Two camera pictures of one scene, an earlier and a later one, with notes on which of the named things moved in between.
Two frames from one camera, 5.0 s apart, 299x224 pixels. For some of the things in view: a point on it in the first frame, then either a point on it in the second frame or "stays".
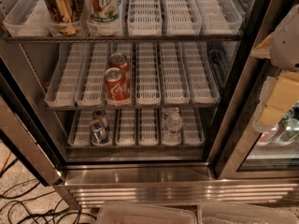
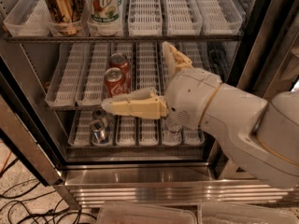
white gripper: [287, 42] → [191, 96]
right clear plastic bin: [241, 213] stays
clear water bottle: [172, 129] stays
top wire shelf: [120, 37] stays
